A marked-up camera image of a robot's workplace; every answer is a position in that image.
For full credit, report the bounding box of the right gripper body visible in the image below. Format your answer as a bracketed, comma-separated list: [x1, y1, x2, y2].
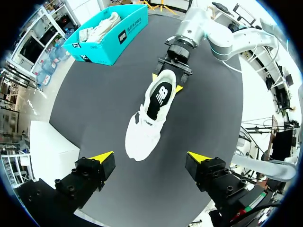
[158, 37, 193, 76]

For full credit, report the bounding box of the white shoe with black patch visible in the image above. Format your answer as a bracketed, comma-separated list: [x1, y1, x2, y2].
[125, 70, 178, 162]

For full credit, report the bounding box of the black and blue insole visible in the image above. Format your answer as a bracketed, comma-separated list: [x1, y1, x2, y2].
[146, 81, 177, 120]

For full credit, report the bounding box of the large white block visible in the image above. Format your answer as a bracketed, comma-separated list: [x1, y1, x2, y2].
[29, 120, 80, 183]

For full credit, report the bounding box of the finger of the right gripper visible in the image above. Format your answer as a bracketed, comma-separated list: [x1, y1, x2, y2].
[175, 72, 190, 93]
[151, 61, 168, 82]

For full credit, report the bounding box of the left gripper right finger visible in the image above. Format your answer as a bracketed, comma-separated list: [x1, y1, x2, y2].
[186, 151, 247, 206]

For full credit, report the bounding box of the cream white shoe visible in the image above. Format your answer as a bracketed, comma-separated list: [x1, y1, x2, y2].
[86, 11, 123, 43]

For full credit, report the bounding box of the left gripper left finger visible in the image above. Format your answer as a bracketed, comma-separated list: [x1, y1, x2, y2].
[54, 151, 116, 213]

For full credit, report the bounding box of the teal box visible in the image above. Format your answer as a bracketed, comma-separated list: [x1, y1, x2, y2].
[63, 4, 149, 66]

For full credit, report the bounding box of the white cable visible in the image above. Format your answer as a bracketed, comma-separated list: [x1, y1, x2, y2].
[221, 59, 242, 73]

